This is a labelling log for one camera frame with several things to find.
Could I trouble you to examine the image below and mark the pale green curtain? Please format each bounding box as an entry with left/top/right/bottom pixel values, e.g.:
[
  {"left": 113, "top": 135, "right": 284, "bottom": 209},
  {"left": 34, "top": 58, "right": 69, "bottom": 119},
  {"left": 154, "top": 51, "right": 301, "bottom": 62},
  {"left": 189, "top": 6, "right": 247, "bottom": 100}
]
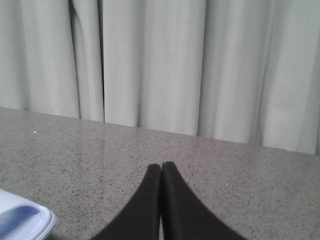
[{"left": 0, "top": 0, "right": 320, "bottom": 154}]

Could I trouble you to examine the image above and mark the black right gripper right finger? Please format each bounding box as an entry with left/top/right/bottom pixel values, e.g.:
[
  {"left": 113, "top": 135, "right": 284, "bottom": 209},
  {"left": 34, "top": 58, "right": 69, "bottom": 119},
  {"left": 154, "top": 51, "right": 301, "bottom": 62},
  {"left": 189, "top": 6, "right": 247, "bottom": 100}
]
[{"left": 161, "top": 161, "right": 245, "bottom": 240}]

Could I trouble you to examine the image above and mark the light blue slipper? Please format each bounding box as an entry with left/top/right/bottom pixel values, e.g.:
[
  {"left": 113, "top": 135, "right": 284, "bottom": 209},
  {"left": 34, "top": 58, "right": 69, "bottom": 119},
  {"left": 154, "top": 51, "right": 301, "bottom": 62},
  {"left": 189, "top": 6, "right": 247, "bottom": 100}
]
[{"left": 0, "top": 190, "right": 57, "bottom": 240}]

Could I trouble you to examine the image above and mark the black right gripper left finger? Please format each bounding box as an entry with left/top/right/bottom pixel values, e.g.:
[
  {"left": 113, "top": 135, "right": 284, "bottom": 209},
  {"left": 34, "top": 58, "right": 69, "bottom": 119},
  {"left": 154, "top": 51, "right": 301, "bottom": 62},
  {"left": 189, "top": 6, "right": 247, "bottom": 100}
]
[{"left": 92, "top": 164, "right": 161, "bottom": 240}]

